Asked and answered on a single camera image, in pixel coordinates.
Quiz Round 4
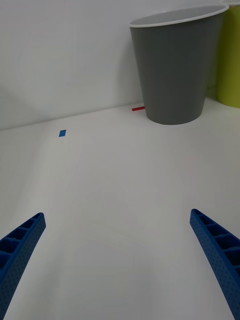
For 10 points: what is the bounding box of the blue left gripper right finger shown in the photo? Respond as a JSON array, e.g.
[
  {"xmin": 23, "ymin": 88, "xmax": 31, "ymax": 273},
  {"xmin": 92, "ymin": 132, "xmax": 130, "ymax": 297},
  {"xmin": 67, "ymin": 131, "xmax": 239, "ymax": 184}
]
[{"xmin": 189, "ymin": 208, "xmax": 240, "ymax": 320}]

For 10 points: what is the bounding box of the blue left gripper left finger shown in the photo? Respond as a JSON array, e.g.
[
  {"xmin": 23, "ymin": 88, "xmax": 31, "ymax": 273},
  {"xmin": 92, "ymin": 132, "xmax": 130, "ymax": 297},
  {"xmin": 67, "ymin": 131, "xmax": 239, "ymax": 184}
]
[{"xmin": 0, "ymin": 212, "xmax": 47, "ymax": 320}]

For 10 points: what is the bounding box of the grey plastic waste bin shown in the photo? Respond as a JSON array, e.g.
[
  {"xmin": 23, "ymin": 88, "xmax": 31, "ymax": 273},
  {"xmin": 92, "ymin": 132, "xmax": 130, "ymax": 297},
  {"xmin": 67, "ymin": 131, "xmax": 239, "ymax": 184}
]
[{"xmin": 128, "ymin": 3, "xmax": 230, "ymax": 126}]

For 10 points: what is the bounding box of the yellow-green plastic waste bin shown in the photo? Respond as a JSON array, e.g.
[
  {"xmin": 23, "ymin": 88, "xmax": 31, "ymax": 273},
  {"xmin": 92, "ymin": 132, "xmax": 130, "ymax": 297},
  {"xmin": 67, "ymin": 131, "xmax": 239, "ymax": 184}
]
[{"xmin": 216, "ymin": 0, "xmax": 240, "ymax": 109}]

